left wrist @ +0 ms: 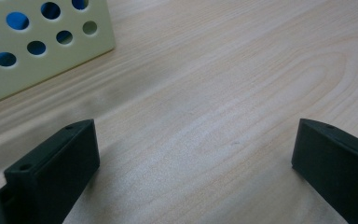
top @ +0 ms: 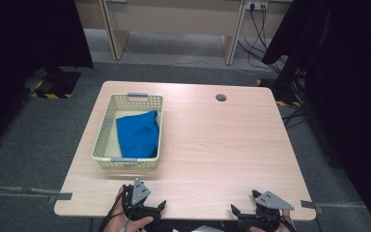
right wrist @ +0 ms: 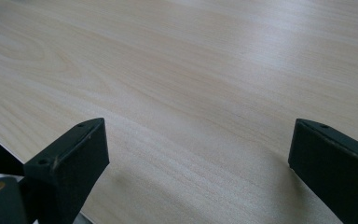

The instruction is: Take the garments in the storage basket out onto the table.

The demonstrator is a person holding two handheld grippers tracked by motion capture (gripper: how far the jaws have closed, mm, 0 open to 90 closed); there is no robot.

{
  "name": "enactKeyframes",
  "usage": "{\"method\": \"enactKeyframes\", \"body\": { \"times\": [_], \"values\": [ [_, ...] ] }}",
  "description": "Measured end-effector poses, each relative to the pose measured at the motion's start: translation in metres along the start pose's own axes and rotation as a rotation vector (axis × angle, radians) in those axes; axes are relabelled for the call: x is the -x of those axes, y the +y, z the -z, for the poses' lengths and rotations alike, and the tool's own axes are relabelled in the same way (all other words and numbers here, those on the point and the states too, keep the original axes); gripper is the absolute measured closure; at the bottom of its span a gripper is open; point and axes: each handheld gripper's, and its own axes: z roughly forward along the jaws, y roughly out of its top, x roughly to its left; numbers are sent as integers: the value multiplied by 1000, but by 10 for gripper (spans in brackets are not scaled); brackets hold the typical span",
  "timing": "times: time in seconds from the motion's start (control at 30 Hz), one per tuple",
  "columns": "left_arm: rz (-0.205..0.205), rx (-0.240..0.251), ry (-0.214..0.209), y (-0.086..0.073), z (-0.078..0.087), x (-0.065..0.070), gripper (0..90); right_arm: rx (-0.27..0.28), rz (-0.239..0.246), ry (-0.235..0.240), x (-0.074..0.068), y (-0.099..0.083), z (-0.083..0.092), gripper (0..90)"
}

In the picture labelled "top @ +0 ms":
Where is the black power cable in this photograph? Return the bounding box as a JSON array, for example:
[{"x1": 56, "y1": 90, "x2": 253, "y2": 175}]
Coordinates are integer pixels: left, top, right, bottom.
[
  {"x1": 248, "y1": 4, "x2": 271, "y2": 52},
  {"x1": 261, "y1": 4, "x2": 269, "y2": 49}
]

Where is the blue printed t-shirt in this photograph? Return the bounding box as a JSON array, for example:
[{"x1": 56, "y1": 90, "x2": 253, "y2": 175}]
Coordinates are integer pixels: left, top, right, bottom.
[{"x1": 115, "y1": 109, "x2": 160, "y2": 160}]

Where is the black stand base striped tape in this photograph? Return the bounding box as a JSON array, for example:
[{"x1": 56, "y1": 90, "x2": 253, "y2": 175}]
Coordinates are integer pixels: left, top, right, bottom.
[
  {"x1": 255, "y1": 78, "x2": 303, "y2": 108},
  {"x1": 28, "y1": 66, "x2": 82, "y2": 101}
]

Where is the grey tape strip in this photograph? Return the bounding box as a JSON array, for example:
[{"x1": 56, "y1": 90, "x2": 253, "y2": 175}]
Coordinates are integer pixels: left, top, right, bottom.
[
  {"x1": 47, "y1": 192, "x2": 73, "y2": 204},
  {"x1": 300, "y1": 199, "x2": 325, "y2": 216}
]

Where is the white wall power socket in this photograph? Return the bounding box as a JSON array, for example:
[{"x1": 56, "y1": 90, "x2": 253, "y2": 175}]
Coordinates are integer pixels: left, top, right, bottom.
[{"x1": 244, "y1": 0, "x2": 270, "y2": 10}]

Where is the person's right hand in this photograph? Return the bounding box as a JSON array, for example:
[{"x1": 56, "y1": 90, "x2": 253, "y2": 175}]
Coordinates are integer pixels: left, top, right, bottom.
[{"x1": 250, "y1": 210, "x2": 296, "y2": 232}]

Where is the dark curtain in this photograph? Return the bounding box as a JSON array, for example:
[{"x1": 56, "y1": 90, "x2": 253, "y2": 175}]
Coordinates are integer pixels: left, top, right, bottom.
[
  {"x1": 0, "y1": 0, "x2": 95, "y2": 153},
  {"x1": 262, "y1": 0, "x2": 371, "y2": 232}
]

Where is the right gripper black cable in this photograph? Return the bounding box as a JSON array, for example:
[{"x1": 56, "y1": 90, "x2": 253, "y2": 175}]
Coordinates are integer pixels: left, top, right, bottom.
[{"x1": 270, "y1": 209, "x2": 299, "y2": 232}]

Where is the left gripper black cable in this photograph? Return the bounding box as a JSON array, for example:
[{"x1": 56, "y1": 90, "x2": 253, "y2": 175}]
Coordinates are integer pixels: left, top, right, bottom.
[{"x1": 98, "y1": 189, "x2": 127, "y2": 232}]

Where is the person's left hand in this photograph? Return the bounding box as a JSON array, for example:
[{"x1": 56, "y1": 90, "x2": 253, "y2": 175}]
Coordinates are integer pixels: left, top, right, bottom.
[{"x1": 104, "y1": 186, "x2": 155, "y2": 232}]

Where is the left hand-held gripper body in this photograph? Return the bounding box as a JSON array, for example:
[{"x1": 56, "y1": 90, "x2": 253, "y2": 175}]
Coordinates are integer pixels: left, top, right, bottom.
[{"x1": 122, "y1": 177, "x2": 158, "y2": 222}]

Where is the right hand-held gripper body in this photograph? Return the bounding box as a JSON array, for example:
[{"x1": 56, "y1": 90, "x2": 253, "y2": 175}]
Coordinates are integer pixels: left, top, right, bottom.
[{"x1": 240, "y1": 190, "x2": 295, "y2": 232}]

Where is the pale yellow plastic basket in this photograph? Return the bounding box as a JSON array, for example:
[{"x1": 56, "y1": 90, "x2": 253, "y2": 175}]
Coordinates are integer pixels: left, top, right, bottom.
[{"x1": 91, "y1": 92, "x2": 164, "y2": 171}]

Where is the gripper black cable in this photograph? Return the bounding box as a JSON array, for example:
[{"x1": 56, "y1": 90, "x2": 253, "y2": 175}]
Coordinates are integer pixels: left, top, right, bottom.
[
  {"x1": 98, "y1": 189, "x2": 127, "y2": 232},
  {"x1": 270, "y1": 209, "x2": 299, "y2": 232}
]

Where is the black floor cable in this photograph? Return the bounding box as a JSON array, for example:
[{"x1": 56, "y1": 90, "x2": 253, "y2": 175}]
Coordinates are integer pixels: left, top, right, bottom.
[{"x1": 281, "y1": 105, "x2": 308, "y2": 130}]

